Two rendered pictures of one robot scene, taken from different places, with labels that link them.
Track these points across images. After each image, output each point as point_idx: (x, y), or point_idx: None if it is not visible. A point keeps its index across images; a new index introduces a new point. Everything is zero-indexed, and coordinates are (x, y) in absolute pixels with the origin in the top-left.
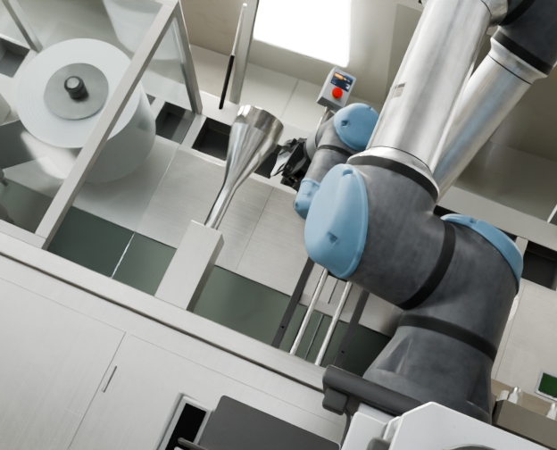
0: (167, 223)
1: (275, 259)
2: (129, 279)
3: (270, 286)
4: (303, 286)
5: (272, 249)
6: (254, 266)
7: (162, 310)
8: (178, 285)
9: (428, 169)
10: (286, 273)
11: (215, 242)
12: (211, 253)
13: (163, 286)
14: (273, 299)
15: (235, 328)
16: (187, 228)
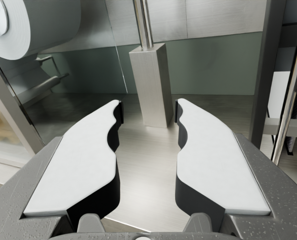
0: (127, 29)
1: (213, 10)
2: (132, 75)
3: (219, 34)
4: (262, 124)
5: (207, 3)
6: (199, 25)
7: (133, 231)
8: (151, 103)
9: None
10: (228, 16)
11: (156, 61)
12: (158, 71)
13: (143, 107)
14: (225, 43)
15: (206, 75)
16: (130, 60)
